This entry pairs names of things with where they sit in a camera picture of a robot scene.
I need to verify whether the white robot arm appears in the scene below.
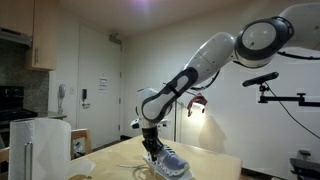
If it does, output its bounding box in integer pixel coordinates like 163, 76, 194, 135
136, 2, 320, 161

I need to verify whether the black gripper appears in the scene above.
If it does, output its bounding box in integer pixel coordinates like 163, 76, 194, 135
142, 127, 163, 162

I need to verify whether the black kitchen stove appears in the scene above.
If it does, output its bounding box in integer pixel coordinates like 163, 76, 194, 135
0, 86, 38, 128

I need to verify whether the wall telephone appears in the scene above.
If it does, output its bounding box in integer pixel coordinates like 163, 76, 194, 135
58, 84, 66, 114

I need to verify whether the paper towel roll on holder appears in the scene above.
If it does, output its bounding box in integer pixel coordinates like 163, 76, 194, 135
8, 118, 95, 180

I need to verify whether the grey blue sneaker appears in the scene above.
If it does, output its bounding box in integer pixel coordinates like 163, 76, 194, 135
157, 145, 190, 174

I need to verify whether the white door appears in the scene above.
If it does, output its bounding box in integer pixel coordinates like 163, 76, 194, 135
77, 25, 121, 148

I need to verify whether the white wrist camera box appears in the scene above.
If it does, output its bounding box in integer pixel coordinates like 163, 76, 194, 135
130, 118, 170, 129

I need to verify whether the wooden upper cabinet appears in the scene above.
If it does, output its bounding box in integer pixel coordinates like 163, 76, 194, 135
0, 0, 59, 71

